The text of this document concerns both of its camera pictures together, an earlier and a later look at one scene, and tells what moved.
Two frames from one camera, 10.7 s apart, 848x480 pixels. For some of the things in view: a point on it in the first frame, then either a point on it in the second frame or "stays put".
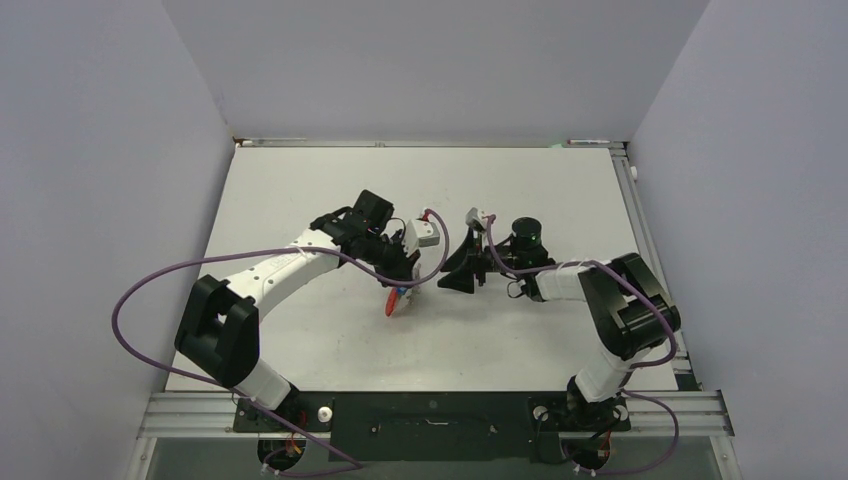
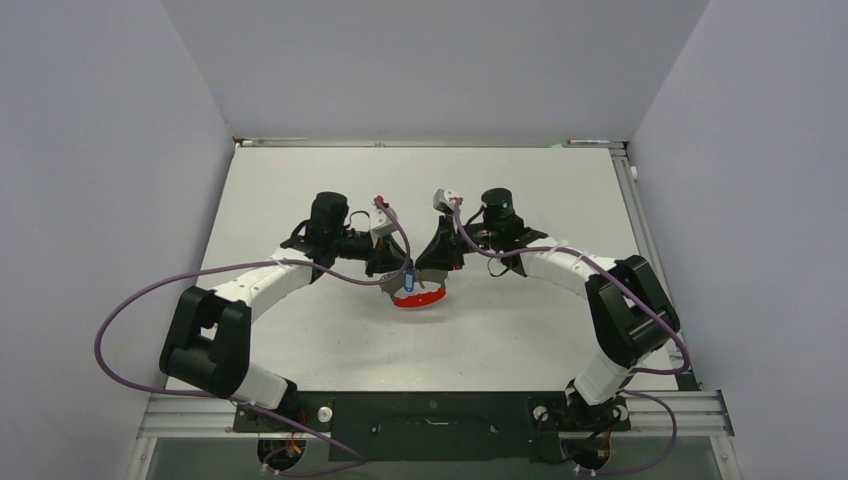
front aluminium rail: [704, 413] stays put
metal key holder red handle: [392, 301] -> [393, 282]
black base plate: [461, 427] stays put
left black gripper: [403, 265] stays put
